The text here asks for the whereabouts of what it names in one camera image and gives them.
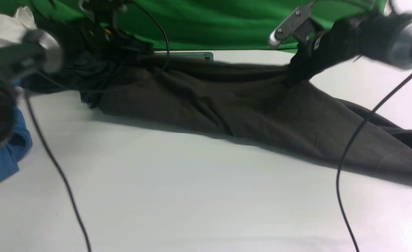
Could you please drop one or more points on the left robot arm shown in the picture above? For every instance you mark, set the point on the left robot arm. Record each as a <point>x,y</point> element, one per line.
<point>34,50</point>

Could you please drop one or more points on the green backdrop cloth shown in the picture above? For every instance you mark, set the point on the green backdrop cloth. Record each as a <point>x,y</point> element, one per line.
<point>206,24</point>

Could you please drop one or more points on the metal table cable hatch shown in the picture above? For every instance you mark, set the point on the metal table cable hatch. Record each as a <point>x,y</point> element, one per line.
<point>199,55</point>

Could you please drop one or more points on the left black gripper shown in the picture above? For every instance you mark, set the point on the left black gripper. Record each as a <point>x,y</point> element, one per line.
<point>104,38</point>

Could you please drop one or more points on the white crumpled garment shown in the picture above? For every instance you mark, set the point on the white crumpled garment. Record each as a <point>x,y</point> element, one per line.
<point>13,28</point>

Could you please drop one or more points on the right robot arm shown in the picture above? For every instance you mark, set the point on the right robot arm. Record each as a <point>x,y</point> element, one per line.
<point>382,38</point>

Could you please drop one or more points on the blue crumpled shirt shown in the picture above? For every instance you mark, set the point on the blue crumpled shirt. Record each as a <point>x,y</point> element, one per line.
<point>15,138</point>

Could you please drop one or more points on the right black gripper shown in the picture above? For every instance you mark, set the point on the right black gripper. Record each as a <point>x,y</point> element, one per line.
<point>317,48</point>

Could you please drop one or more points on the dark gray long-sleeved shirt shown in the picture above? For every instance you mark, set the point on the dark gray long-sleeved shirt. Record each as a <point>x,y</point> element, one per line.
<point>249,101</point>

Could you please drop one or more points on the dark teal crumpled garment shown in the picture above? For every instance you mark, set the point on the dark teal crumpled garment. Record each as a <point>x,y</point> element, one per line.
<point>86,75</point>

